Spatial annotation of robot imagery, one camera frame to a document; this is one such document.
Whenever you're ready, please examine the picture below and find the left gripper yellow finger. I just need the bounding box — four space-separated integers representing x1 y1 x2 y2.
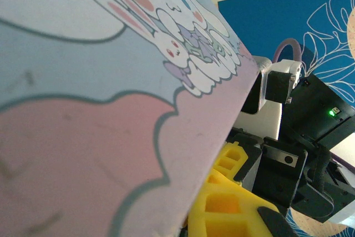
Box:
184 141 278 237

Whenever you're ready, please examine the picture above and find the pastel cartoon bunny tin box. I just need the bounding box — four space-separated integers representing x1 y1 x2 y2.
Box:
0 0 260 237

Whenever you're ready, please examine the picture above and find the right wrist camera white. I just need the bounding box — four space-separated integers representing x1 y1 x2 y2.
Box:
240 56 303 115

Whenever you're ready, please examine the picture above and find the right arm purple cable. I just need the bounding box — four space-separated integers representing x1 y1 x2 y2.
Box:
273 38 303 64

